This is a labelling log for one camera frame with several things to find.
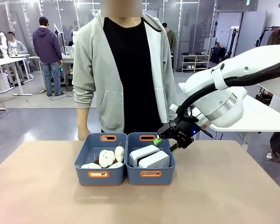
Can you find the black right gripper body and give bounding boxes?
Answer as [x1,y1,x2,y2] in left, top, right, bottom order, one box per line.
[158,119,195,150]

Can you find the white digital clock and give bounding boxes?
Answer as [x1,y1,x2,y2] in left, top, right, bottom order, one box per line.
[138,150,171,169]
[129,144,161,168]

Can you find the person's left forearm grey sleeve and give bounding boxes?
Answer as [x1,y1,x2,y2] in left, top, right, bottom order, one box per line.
[159,86,178,124]

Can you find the person's right forearm grey sleeve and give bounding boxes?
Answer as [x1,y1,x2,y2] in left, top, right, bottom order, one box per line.
[72,84,92,130]

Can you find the person's right hand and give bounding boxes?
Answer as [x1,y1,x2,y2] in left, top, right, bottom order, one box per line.
[77,127,91,141]

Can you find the wooden shoe rack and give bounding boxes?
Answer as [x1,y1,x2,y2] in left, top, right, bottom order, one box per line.
[181,54,210,73]

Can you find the white table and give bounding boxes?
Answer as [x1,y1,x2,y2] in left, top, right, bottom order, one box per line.
[178,82,280,134]

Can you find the person in grey hoodie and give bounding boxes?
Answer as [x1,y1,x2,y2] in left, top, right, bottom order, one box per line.
[72,11,178,141]

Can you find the person in green jacket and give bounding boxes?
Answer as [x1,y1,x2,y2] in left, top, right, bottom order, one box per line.
[161,22,177,72]

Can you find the black tripod stand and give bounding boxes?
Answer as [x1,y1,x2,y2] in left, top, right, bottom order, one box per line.
[224,26,239,60]

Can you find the grey door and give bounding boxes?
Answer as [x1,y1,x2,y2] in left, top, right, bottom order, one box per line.
[231,10,267,56]

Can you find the black clothes rack with coats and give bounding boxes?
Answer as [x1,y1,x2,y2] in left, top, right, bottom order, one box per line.
[256,26,280,47]

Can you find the man in purple hoodie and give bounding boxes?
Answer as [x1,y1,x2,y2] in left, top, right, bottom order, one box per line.
[32,16,66,98]

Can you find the white desk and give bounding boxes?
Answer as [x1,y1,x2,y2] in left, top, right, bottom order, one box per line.
[0,54,35,97]

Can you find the seated person grey top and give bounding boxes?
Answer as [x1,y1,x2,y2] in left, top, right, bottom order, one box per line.
[6,31,29,56]

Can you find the blue basket orange handles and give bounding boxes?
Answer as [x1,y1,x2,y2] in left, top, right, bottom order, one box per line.
[125,132,176,186]
[74,132,128,187]

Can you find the black right arm cable sleeve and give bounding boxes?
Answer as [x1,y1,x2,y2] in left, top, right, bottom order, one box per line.
[176,58,280,123]

